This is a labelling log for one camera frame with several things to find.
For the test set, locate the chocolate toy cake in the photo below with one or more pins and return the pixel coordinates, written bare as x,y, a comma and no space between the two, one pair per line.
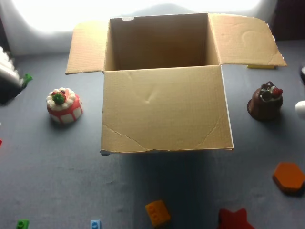
264,107

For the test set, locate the white cardboard box brown inside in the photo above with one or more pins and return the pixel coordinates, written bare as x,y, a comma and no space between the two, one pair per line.
164,107

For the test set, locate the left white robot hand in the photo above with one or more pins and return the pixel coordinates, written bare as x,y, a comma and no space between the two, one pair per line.
8,78

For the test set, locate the green toy brick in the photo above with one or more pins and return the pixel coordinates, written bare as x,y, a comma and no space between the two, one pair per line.
28,78
22,224

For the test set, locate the pink strawberry toy cake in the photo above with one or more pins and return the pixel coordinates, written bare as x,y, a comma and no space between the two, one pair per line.
64,107

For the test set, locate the grey table cloth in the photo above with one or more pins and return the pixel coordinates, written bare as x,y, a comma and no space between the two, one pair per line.
59,179

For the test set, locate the red star block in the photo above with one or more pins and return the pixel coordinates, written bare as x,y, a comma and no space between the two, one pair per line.
234,219

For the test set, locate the blue toy brick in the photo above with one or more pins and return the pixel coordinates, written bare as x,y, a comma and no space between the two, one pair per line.
95,224

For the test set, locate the orange toy brick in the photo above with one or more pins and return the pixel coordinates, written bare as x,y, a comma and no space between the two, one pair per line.
157,213

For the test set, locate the orange hexagon block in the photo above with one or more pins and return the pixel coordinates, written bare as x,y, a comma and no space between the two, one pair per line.
288,177
261,66

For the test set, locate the white backdrop sheet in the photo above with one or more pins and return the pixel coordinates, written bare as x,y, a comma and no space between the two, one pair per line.
59,14

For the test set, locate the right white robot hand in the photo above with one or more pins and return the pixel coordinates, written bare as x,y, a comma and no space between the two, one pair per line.
300,109

